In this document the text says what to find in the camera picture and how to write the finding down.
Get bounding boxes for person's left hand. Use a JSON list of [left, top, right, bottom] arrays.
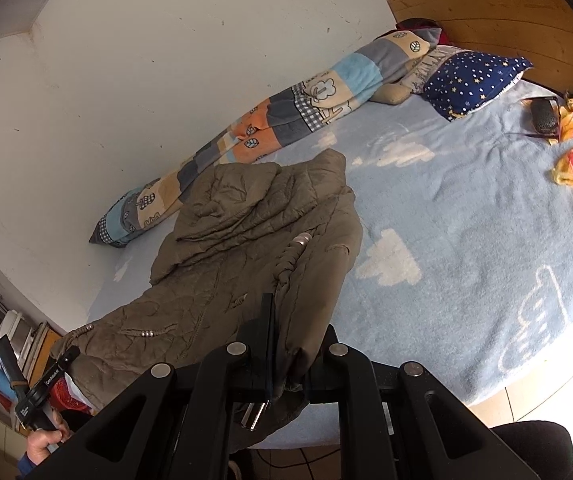
[[26, 410, 72, 467]]

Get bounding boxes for grey fringed scarf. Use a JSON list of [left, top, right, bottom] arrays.
[[403, 45, 473, 95]]

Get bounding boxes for stack of white books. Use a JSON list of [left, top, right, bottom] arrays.
[[0, 309, 52, 376]]

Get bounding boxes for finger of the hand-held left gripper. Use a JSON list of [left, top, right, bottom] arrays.
[[56, 346, 80, 371]]

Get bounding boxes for beige cushion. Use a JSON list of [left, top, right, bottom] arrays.
[[371, 80, 417, 107]]

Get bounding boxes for black office chair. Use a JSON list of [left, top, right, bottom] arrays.
[[491, 421, 573, 480]]

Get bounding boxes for red bag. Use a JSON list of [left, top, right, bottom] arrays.
[[50, 379, 92, 416]]

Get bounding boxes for wooden headboard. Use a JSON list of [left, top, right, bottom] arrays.
[[387, 0, 573, 98]]

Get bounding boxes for patchwork printed blanket roll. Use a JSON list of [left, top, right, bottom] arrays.
[[89, 27, 444, 249]]

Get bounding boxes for black floor cable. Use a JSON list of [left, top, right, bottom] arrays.
[[256, 447, 347, 476]]

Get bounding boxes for person's left forearm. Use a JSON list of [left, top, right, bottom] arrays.
[[15, 451, 43, 480]]

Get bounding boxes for dark red cloth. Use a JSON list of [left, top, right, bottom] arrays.
[[395, 17, 452, 47]]

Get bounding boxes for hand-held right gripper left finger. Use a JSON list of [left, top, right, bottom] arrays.
[[41, 292, 278, 480]]

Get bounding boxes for navy star print pillow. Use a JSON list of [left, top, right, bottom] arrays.
[[422, 51, 534, 122]]

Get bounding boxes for olive quilted jacket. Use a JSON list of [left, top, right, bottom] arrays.
[[49, 149, 364, 453]]

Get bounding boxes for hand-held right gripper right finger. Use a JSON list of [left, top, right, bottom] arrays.
[[303, 325, 540, 480]]

